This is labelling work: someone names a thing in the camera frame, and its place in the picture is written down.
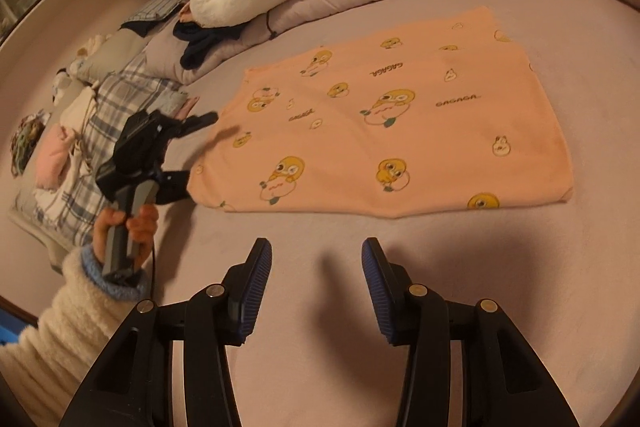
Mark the lavender bed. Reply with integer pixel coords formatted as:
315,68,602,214
0,0,640,427

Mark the person's left hand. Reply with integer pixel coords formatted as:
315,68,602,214
94,204,160,268

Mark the person's left forearm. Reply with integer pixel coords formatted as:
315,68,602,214
0,244,151,408

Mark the black cloth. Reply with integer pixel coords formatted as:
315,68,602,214
120,21,153,38

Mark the multicoloured patterned cloth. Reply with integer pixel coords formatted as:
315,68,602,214
11,109,51,178

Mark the beige pillow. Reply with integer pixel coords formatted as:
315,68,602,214
75,27,151,82

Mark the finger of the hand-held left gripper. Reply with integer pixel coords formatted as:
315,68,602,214
167,111,220,142
156,169,193,206

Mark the cream garment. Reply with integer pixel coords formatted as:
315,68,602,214
35,87,101,208

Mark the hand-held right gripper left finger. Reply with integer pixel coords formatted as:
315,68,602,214
59,237,273,427

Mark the small white plush toy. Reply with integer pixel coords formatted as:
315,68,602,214
52,34,113,102

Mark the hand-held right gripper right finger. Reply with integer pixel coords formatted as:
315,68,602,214
361,237,581,427

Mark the plaid blanket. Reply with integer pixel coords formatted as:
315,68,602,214
10,57,188,253

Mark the dark navy garment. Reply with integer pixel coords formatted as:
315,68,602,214
172,19,248,70

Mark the pink folded cloth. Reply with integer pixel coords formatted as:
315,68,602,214
175,96,200,120

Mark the blue plaid pillow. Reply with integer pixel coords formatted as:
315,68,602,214
131,0,185,24

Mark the pink knit garment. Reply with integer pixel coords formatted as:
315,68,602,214
35,127,76,190

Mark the orange printed long-sleeve shirt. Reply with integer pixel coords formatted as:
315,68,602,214
187,5,575,219

